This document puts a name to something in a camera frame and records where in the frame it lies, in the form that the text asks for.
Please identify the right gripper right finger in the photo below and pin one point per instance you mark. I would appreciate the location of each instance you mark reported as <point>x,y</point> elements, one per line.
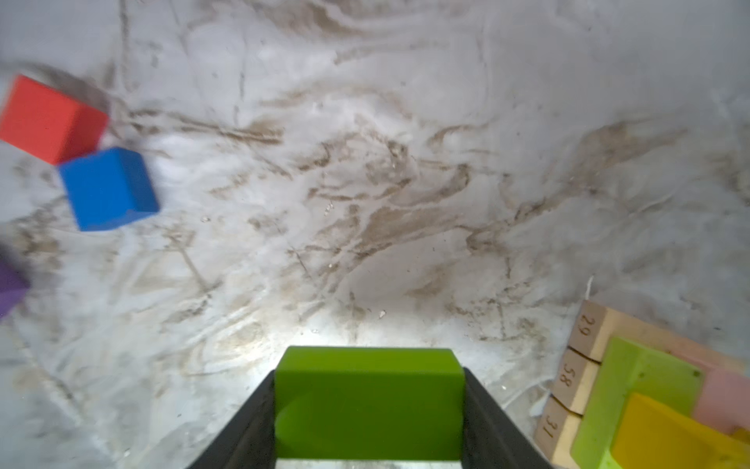
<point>490,438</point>

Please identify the purple cube block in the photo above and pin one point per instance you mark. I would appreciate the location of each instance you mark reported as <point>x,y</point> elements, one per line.
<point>13,288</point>

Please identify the blue cube block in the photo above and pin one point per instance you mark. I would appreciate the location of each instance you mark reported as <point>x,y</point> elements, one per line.
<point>109,189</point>

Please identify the red cube block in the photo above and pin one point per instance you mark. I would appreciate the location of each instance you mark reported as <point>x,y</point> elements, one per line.
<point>49,124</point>

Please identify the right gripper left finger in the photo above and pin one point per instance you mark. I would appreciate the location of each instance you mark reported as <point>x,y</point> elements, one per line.
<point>248,440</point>

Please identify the pink block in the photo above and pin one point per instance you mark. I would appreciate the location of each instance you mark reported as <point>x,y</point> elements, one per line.
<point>723,403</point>

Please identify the yellow arch block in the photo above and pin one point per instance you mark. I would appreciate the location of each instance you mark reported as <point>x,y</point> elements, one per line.
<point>653,435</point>

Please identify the dark green block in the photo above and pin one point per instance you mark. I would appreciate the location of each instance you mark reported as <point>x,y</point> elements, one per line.
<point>401,404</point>

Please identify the lime green block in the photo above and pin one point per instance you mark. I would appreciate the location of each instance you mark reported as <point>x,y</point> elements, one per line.
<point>629,367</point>

